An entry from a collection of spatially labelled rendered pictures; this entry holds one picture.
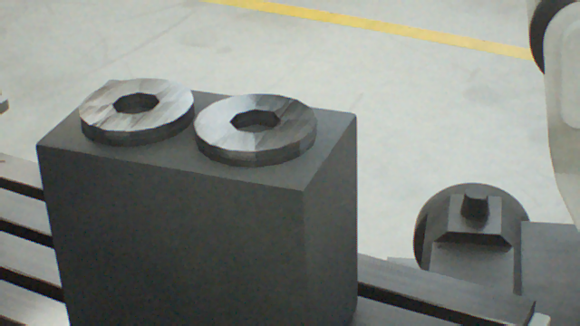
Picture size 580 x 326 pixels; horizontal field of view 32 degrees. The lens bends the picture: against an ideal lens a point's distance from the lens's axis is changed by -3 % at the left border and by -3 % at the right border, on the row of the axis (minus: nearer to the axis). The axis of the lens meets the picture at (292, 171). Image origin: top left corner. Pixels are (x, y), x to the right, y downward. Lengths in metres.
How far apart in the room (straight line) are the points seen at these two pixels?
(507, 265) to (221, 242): 0.83
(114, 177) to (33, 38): 3.18
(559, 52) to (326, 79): 2.27
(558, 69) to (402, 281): 0.37
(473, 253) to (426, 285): 0.63
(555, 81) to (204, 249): 0.56
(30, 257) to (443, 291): 0.39
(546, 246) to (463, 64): 1.95
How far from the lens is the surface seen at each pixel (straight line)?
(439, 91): 3.34
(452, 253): 1.56
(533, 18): 1.21
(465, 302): 0.91
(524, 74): 3.49
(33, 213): 1.08
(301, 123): 0.76
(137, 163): 0.76
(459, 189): 1.70
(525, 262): 1.59
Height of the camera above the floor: 1.49
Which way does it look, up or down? 31 degrees down
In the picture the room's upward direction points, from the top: 2 degrees counter-clockwise
